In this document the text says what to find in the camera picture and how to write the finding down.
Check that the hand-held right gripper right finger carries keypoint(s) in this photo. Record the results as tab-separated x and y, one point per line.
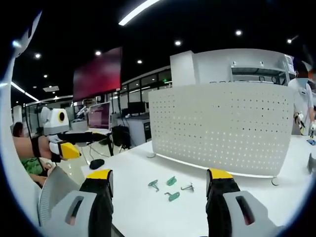
222	197

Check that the long ceiling strip light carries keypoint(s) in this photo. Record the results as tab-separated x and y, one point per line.
138	12

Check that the white perforated mounting plate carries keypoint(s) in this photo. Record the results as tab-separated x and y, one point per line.
222	128

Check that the large red wall screen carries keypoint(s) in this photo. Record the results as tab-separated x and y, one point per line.
98	74

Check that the green hook assembly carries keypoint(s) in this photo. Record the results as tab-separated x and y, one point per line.
170	181
173	195
154	184

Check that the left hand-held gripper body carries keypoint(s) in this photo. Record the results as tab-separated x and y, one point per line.
53	123

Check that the grey mesh chair back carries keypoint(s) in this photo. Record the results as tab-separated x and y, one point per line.
53	187

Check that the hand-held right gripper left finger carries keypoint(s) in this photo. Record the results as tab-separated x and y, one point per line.
98	197

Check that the black computer monitor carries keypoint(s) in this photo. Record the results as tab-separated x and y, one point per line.
137	108

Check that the white storage cabinet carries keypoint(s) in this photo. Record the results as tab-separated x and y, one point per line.
212	66

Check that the white curved panel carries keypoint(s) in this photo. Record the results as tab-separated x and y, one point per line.
17	160

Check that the black computer mouse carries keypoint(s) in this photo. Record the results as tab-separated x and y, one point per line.
96	164

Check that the small blue object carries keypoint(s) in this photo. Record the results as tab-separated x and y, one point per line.
311	142

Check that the silver metal hook assembly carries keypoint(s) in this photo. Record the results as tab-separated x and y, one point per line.
188	187

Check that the white computer monitor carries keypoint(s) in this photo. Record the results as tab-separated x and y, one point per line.
99	116

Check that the green patterned clothing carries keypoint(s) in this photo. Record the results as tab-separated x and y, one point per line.
30	166

